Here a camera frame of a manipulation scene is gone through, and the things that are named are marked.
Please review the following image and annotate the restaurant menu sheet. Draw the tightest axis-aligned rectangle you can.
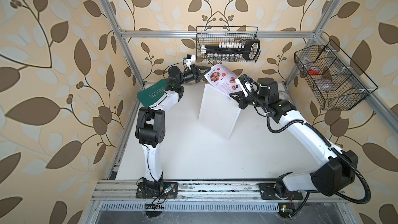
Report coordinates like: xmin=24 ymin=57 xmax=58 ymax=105
xmin=204 ymin=64 xmax=242 ymax=96

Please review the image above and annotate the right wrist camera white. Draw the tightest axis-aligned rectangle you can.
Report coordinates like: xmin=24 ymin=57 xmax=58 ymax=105
xmin=239 ymin=74 xmax=256 ymax=95

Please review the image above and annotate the green tool case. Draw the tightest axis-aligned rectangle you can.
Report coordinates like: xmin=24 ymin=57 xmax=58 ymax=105
xmin=137 ymin=79 xmax=167 ymax=107

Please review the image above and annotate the red lidded container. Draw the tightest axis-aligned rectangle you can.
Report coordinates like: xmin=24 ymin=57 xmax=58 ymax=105
xmin=308 ymin=66 xmax=321 ymax=75

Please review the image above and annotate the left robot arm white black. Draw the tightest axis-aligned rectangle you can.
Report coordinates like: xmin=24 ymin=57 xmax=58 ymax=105
xmin=135 ymin=65 xmax=211 ymax=196

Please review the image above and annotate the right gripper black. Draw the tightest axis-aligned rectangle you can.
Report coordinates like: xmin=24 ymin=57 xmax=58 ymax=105
xmin=229 ymin=89 xmax=268 ymax=110

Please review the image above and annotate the black socket holder set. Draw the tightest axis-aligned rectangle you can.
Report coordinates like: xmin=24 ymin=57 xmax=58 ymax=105
xmin=199 ymin=39 xmax=261 ymax=62

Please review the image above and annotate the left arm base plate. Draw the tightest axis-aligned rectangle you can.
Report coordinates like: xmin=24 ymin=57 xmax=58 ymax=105
xmin=136 ymin=180 xmax=179 ymax=199

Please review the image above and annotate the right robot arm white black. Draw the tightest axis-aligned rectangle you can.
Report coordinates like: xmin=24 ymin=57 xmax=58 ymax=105
xmin=230 ymin=75 xmax=370 ymax=202

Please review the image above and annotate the clear plastic container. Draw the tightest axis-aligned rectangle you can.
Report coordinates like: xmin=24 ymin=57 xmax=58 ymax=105
xmin=314 ymin=78 xmax=334 ymax=91

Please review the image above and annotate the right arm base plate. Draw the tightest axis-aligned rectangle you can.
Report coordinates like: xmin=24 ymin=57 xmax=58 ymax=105
xmin=258 ymin=183 xmax=304 ymax=200

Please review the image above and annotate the aluminium frame crossbar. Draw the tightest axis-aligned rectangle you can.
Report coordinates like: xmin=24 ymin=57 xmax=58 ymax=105
xmin=121 ymin=29 xmax=317 ymax=39

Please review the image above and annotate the black wire basket right wall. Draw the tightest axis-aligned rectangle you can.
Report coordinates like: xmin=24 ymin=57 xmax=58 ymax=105
xmin=294 ymin=39 xmax=378 ymax=111

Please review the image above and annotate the black wire basket back wall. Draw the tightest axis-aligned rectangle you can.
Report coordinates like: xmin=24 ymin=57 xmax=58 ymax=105
xmin=195 ymin=26 xmax=261 ymax=64

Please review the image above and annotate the black corrugated cable conduit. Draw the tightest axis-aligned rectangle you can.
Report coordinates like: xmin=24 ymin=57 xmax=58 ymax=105
xmin=242 ymin=74 xmax=372 ymax=205

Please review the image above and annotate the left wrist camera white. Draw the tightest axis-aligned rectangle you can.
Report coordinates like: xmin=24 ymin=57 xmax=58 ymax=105
xmin=183 ymin=55 xmax=197 ymax=69

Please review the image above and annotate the black wire basket wall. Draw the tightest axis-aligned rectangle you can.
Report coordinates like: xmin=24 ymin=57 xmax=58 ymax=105
xmin=195 ymin=26 xmax=261 ymax=64
xmin=294 ymin=39 xmax=378 ymax=111

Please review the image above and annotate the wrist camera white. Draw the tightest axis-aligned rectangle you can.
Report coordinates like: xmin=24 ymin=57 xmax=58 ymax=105
xmin=183 ymin=55 xmax=197 ymax=69
xmin=239 ymin=74 xmax=256 ymax=95

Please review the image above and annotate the aluminium mounting rail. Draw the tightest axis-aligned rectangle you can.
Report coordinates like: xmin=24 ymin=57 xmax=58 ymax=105
xmin=91 ymin=179 xmax=346 ymax=202

